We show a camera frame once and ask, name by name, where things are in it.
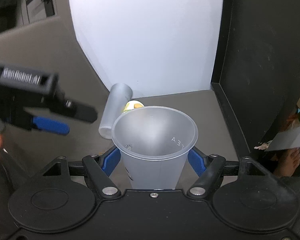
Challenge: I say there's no translucent plastic cup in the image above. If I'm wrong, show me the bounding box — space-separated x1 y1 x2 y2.
111 106 198 190

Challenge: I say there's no yellow-label plastic bottle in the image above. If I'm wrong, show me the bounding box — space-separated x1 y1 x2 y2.
123 100 144 113

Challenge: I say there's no black television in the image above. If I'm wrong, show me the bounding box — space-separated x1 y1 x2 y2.
211 0 300 157

